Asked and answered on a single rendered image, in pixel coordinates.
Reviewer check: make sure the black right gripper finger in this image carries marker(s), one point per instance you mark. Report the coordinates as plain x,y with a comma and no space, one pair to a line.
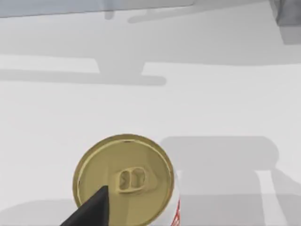
94,209

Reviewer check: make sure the red and white can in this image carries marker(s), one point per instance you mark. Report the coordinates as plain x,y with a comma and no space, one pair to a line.
131,169

